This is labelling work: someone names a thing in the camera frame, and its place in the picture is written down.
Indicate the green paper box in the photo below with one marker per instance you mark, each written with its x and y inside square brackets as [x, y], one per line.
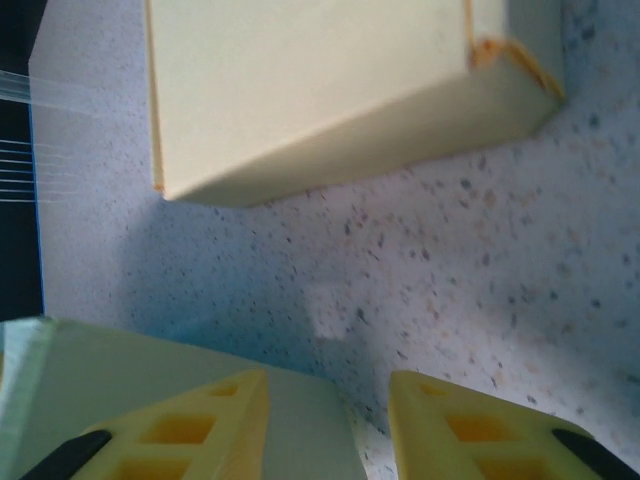
[125, 365]

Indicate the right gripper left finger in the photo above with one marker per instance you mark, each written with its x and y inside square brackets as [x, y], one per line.
[200, 430]

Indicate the right blue side panel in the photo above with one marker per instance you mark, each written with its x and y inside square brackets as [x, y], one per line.
[39, 225]

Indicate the yellow paper box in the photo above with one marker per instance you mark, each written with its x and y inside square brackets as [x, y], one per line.
[300, 75]

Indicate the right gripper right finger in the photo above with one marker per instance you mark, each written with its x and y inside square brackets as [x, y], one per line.
[450, 435]

